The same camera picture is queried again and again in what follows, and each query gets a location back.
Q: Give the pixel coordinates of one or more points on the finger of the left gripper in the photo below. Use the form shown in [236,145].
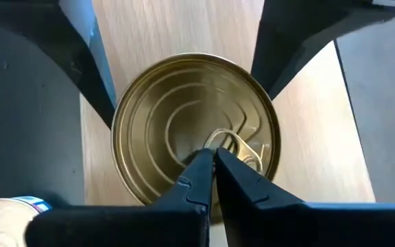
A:
[67,41]
[303,34]

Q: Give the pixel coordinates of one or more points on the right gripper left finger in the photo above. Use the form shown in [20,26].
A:
[170,223]

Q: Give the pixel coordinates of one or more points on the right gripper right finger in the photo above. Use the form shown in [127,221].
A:
[269,223]

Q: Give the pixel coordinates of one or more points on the wooden shelf black metal frame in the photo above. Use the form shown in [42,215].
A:
[303,137]

